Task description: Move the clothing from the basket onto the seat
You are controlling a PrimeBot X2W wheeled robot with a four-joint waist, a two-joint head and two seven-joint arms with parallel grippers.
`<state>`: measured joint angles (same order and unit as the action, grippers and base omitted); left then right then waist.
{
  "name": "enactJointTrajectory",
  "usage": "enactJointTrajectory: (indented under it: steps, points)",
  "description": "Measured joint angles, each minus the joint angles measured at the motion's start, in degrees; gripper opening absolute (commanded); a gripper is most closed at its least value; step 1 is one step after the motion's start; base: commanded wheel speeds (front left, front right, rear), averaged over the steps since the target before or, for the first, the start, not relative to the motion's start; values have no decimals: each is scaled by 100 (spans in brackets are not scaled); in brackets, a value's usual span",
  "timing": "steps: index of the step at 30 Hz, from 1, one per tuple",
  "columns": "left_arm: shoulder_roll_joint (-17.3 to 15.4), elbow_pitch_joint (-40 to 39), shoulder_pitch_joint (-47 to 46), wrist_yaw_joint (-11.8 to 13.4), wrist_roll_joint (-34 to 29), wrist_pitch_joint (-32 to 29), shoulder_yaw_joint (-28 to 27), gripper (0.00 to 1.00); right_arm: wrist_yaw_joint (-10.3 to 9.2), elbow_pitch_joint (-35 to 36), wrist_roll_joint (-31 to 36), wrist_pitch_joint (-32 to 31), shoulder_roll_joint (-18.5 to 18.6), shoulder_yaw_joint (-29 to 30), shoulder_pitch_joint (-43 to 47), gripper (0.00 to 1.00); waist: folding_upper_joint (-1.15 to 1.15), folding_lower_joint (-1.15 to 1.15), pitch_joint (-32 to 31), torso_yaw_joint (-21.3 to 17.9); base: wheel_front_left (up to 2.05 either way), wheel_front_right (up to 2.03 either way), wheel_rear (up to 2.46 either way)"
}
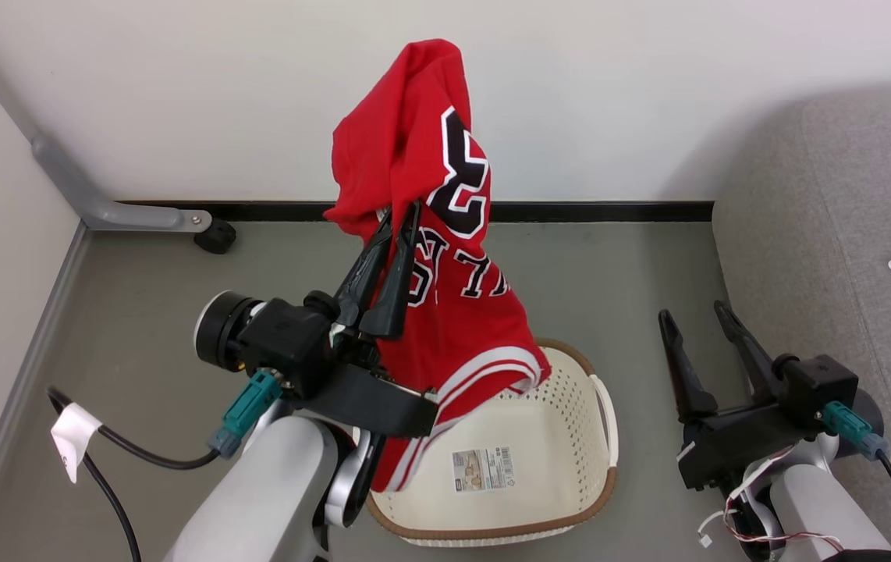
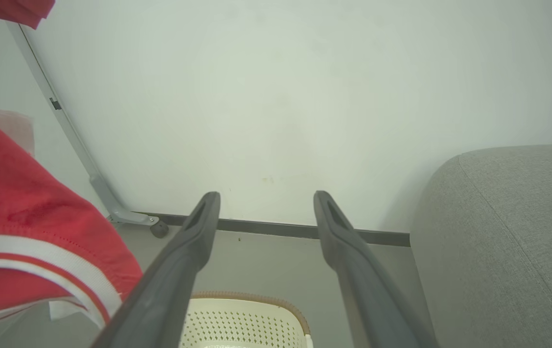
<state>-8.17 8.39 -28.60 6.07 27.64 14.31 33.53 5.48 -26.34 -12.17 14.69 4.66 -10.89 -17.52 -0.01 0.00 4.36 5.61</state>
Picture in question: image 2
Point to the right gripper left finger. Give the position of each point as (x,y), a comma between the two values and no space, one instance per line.
(169,290)

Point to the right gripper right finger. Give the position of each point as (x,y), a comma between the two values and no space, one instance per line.
(372,299)

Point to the red jersey with white stripes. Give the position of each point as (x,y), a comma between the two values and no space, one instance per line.
(15,193)

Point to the beige plastic laundry basket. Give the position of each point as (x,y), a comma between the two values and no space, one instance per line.
(237,324)

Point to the grey metal stand with caster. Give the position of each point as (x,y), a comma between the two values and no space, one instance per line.
(99,186)

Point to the grey fabric sofa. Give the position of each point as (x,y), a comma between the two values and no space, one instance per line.
(498,241)

